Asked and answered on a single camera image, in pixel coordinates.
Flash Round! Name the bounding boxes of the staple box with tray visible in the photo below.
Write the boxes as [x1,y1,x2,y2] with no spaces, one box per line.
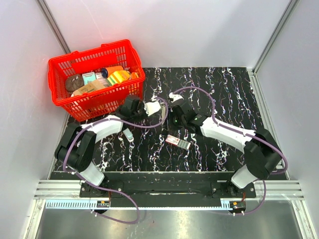
[165,135,190,150]

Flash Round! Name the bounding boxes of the dark stapler magazine part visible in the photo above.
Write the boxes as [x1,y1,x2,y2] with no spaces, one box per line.
[160,102,168,122]

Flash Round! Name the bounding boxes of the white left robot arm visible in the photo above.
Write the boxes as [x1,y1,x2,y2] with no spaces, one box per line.
[54,96,151,197]

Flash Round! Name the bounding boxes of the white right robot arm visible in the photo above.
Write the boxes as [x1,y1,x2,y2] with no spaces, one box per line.
[168,101,284,198]

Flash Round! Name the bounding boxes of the yellow green box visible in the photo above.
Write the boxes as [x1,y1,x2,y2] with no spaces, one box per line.
[107,70,131,86]

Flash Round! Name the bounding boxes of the brown cardboard packet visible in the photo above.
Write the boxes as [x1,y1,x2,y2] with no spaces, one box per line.
[71,79,105,97]

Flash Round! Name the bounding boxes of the orange cylinder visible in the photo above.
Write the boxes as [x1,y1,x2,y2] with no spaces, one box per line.
[100,65,124,78]

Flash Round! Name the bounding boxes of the red plastic basket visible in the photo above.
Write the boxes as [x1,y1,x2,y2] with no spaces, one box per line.
[48,39,146,121]

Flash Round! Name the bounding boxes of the teal small box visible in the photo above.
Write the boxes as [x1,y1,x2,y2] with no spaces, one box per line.
[82,72,96,85]

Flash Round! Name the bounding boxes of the brown round item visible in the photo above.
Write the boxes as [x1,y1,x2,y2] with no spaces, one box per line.
[65,74,84,94]

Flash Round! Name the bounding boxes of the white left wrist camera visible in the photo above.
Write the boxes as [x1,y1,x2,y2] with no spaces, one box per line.
[144,101,161,117]

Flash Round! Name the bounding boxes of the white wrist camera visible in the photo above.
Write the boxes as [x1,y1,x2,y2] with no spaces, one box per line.
[168,93,184,104]
[144,101,161,117]

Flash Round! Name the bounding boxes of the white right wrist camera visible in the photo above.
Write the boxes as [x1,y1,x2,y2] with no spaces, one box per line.
[168,93,184,104]

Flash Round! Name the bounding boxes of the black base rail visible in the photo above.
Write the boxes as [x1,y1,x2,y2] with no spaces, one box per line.
[74,170,257,209]

